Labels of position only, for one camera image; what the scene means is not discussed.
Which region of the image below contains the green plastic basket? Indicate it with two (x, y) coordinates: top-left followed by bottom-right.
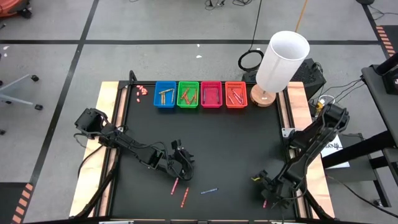
(177, 81), (200, 109)

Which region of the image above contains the blue plastic basket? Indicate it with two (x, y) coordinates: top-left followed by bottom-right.
(154, 81), (177, 109)

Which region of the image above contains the white printed paper sheet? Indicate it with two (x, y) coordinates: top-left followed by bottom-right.
(320, 136), (351, 170)

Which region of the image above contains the red plastic basket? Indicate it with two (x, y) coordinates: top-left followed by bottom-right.
(201, 81), (224, 109)

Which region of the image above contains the orange plastic basket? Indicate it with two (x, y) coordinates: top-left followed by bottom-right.
(224, 81), (249, 109)

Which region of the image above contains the wooden table side board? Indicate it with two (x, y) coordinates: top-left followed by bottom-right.
(281, 81), (336, 218)
(68, 81), (129, 218)

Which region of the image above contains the black perforated computer case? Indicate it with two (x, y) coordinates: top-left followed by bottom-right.
(241, 58), (328, 101)

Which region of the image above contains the white shade wooden table lamp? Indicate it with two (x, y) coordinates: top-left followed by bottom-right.
(250, 30), (311, 108)

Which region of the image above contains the black side table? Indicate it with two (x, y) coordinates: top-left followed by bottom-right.
(322, 52), (398, 208)

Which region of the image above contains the grey office chair base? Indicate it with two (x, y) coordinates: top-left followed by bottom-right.
(0, 73), (44, 111)

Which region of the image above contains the orange chair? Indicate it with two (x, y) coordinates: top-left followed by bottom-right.
(0, 0), (33, 19)

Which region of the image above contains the black aluminium table frame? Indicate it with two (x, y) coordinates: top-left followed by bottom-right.
(70, 70), (335, 224)

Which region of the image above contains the coiled black cable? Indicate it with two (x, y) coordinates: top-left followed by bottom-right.
(238, 49), (265, 73)

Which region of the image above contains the black hanging cable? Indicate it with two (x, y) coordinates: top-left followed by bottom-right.
(249, 0), (264, 52)

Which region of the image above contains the yellow hanging cable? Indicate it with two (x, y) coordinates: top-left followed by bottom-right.
(294, 0), (309, 34)

